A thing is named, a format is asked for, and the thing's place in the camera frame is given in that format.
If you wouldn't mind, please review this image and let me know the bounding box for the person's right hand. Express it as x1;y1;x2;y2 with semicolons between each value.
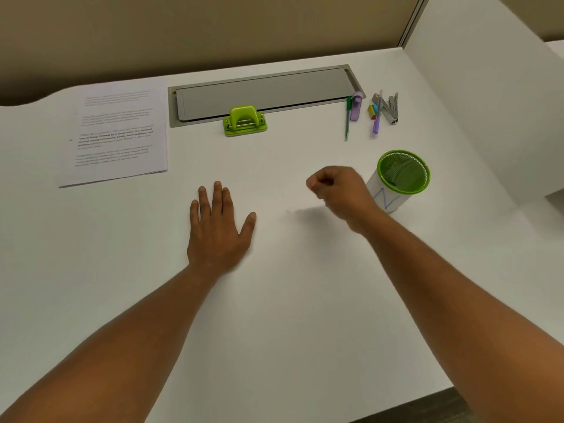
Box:
306;166;385;236

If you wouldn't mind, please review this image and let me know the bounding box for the person's left hand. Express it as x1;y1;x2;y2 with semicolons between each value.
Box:
187;181;257;278

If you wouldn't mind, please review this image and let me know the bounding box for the person's left forearm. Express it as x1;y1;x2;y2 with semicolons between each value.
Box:
0;263;221;423

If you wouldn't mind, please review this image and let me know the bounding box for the person's right forearm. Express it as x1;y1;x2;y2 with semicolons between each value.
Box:
359;211;564;423

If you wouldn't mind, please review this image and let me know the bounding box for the green mesh pen cup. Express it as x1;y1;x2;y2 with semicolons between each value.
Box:
366;150;431;214

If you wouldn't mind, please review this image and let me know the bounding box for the green hole punch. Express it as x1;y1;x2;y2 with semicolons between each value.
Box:
223;105;268;137

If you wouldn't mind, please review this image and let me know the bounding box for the purple pen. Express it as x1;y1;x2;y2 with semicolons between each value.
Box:
372;90;383;135

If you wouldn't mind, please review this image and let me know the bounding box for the silver staple remover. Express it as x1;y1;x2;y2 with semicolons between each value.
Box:
372;92;400;125

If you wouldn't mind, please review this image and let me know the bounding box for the stack of printed paper sheets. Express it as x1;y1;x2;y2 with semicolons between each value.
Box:
58;79;168;189

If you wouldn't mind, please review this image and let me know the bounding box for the grey desk cable tray cover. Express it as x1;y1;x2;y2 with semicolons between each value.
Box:
168;64;366;128

